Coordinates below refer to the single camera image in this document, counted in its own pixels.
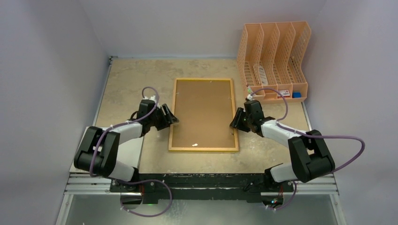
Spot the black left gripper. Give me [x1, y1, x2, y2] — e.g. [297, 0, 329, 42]
[149, 104, 178, 130]

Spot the yellow wooden picture frame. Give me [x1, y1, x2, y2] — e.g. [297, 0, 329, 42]
[168, 78, 240, 153]

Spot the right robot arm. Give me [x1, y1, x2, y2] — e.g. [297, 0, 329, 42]
[230, 100, 336, 191]

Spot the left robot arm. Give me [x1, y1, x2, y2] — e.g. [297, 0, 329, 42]
[73, 99, 179, 192]

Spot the white label card in organizer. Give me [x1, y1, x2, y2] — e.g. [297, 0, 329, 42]
[253, 63, 268, 85]

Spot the red white small box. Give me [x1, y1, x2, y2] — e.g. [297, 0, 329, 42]
[277, 90, 291, 98]

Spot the blue small object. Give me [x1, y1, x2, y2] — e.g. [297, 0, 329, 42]
[292, 92, 302, 98]

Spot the orange plastic file organizer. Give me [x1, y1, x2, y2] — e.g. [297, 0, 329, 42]
[237, 21, 311, 104]

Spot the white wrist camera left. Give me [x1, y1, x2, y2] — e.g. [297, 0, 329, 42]
[143, 95, 158, 102]

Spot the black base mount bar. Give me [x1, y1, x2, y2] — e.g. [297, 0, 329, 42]
[110, 173, 294, 204]

